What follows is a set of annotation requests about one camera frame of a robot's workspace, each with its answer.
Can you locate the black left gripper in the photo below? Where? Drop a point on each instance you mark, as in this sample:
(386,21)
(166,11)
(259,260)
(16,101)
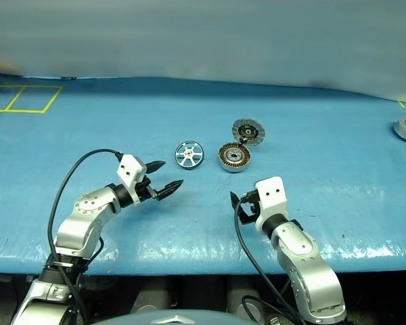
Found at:
(143,192)

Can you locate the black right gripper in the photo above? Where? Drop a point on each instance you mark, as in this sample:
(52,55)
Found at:
(248,212)

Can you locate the silver spoked rotor wheel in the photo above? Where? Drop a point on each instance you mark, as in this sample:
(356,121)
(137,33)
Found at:
(188,154)

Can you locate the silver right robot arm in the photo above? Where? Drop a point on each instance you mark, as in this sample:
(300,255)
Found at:
(308,271)

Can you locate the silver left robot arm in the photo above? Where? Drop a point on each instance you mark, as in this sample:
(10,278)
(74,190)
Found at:
(81,223)

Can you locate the motor stator with copper windings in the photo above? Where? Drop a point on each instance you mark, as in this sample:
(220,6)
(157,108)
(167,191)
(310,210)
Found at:
(234,156)

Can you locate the motor end cover with circuit board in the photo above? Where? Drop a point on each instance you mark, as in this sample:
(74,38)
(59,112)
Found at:
(248,131)

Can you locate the blue plastic table cover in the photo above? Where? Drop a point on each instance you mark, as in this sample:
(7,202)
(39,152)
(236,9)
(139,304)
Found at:
(122,128)

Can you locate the dark grey rounded shape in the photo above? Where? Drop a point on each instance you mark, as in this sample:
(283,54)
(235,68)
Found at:
(247,298)
(150,298)

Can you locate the grey robot torso with logo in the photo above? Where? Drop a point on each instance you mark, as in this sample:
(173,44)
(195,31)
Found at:
(176,320)

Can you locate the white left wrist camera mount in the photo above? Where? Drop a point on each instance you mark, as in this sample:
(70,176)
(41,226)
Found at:
(128,169)

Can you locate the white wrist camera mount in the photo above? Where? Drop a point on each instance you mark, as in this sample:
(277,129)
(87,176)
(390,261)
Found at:
(272,196)
(128,169)

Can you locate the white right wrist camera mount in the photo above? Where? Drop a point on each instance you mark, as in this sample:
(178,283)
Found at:
(272,196)

